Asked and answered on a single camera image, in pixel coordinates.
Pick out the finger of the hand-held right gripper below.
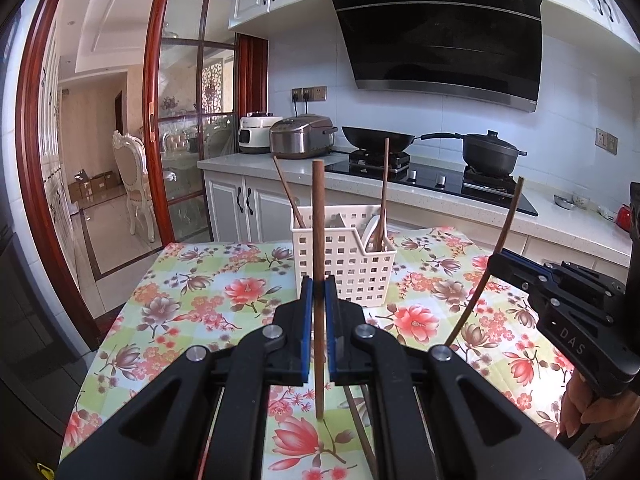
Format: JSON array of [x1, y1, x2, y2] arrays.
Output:
[[486, 256, 615, 322], [499, 249, 615, 295]]

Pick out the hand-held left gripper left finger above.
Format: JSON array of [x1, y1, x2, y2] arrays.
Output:
[[57, 276, 316, 480]]

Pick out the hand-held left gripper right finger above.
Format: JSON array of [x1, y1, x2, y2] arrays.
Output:
[[324, 275, 586, 480]]

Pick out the white perforated plastic utensil basket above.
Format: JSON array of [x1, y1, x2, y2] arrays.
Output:
[[291, 204, 397, 307]]

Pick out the slender brown chopstick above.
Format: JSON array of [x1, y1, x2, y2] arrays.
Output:
[[346, 394, 378, 468], [311, 160, 327, 420], [379, 137, 391, 252], [446, 176, 525, 350], [272, 156, 307, 228]]

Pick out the white ceramic spoon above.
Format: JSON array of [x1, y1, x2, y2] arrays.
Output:
[[362, 215, 388, 253]]

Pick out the person's right hand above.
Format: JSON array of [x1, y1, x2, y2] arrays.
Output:
[[559, 374, 640, 456]]

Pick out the floral tablecloth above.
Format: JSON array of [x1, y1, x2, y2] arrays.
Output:
[[60, 227, 576, 480]]

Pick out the black lidded pot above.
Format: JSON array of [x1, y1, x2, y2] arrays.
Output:
[[420, 130, 528, 178]]

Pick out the white base cabinets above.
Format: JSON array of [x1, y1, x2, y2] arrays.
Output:
[[200, 167, 631, 271]]

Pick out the black glass gas stove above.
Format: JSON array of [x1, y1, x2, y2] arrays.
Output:
[[327, 150, 540, 217]]

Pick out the speckled white countertop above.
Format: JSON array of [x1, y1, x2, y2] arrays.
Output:
[[197, 147, 633, 268]]

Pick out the grey rice cooker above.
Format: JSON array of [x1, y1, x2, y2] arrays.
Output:
[[269, 114, 338, 160]]

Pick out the black wok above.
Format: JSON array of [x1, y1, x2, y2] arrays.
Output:
[[341, 126, 417, 153]]

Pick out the white pressure cooker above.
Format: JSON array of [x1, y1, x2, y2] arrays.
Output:
[[237, 110, 285, 155]]

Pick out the white ornate chair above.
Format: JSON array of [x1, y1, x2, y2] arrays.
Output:
[[111, 130, 151, 243]]

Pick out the black range hood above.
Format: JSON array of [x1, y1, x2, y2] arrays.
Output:
[[324, 0, 544, 113]]

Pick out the glass sliding door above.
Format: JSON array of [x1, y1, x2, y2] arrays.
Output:
[[144, 0, 241, 251]]

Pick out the cardboard boxes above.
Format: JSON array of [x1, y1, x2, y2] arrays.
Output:
[[67, 170, 121, 203]]

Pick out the black refrigerator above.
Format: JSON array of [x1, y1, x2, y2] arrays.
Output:
[[0, 10, 98, 480]]

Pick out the white hallway cabinet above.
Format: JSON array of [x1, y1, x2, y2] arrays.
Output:
[[40, 25, 81, 311]]

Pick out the red wooden door frame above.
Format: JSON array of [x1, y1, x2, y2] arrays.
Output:
[[15, 0, 268, 351]]

